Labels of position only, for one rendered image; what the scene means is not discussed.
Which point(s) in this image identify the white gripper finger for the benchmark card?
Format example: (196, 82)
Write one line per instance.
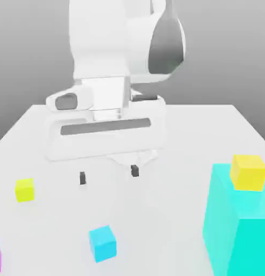
(134, 170)
(82, 178)

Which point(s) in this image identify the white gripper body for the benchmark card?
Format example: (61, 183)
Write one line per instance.
(102, 146)

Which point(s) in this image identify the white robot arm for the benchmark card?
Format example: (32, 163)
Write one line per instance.
(102, 43)

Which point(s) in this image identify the small lime cube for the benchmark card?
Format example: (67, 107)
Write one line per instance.
(24, 190)

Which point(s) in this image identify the small light blue cube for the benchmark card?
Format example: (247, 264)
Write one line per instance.
(103, 245)

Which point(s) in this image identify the small yellow cube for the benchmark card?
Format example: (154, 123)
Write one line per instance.
(247, 174)

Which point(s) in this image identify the large turquoise box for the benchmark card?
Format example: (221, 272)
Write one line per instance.
(231, 215)

